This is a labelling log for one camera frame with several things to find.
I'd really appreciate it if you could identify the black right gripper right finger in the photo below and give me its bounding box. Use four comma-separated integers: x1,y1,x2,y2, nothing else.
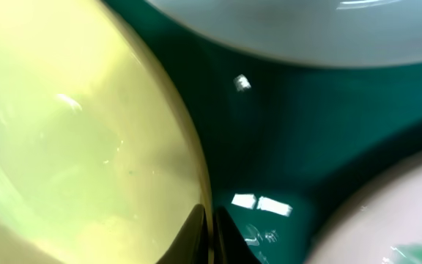
213,207,260,264

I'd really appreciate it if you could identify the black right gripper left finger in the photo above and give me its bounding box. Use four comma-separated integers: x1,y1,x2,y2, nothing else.
157,204,208,264

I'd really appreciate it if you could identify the yellow plate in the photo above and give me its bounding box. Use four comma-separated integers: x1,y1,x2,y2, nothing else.
0,0,212,264

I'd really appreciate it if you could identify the light blue plate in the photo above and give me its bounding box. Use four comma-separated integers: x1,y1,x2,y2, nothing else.
148,0,422,68

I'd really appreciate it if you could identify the teal plastic tray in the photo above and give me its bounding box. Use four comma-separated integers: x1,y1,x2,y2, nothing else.
107,0,422,263

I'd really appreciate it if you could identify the pink plate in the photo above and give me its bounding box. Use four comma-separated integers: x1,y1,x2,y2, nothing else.
306,152,422,264

